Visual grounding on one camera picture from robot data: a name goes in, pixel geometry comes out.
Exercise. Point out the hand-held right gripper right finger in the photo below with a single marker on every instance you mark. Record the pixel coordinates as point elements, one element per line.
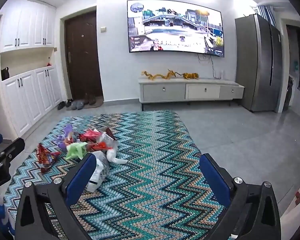
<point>213,177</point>

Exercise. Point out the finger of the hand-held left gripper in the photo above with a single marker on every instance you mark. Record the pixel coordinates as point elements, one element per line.
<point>8,150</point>

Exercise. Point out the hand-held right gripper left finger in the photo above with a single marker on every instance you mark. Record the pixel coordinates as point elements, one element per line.
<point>81,177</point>

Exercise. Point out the person's left hand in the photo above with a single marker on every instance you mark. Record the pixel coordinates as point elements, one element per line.
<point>0,210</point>

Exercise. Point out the white printed packet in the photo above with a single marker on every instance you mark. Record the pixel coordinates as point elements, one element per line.
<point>100,172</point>

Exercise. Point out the green snack wrapper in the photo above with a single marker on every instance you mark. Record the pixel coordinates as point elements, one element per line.
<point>75,151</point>

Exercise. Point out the red yellow-print snack wrapper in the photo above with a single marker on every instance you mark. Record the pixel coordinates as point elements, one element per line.
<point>45,156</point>

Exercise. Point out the white plastic bag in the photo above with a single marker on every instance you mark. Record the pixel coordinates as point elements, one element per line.
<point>112,156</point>

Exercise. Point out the purple snack wrapper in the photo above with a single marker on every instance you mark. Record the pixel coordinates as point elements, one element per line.
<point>65,140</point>

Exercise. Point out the silver snack wrapper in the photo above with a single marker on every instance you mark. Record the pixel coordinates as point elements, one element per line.
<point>107,140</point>

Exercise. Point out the white lower cabinet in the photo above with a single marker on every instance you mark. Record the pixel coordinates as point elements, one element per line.
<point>32,100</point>

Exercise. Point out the white cabinet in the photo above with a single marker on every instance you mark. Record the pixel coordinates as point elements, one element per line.
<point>32,100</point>
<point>27,25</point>

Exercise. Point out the zigzag patterned rug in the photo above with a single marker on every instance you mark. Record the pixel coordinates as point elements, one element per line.
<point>150,160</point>

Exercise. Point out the pair of black shoes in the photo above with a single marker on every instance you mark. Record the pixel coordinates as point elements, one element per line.
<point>63,105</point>

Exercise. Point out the pair of grey slippers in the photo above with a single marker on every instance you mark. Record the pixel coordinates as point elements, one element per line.
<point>77,105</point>

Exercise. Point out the black bag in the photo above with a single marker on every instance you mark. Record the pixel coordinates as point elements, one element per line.
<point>5,73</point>

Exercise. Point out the pair of brown shoes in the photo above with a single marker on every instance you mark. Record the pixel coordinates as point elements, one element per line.
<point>92,100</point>

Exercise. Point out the grey white television stand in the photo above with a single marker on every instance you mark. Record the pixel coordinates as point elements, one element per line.
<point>165,91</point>

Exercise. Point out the white router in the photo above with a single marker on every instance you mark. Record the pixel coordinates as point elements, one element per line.
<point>218,75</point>

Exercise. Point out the golden tiger figurine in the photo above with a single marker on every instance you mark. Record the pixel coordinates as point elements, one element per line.
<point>190,76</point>

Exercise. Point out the dark brown door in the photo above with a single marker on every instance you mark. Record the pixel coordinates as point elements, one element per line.
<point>83,55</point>

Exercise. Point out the grey refrigerator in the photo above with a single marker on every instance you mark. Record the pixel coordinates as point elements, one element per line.
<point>255,62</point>

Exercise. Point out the white upper cabinet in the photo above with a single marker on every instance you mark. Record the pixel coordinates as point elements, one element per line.
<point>27,25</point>

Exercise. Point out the striped curtain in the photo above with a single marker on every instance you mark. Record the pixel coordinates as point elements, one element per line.
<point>266,15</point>

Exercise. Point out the wall light switch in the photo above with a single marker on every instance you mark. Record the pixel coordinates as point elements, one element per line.
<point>103,29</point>

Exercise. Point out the wall-mounted television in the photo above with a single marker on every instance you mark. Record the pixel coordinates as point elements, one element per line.
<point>175,27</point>

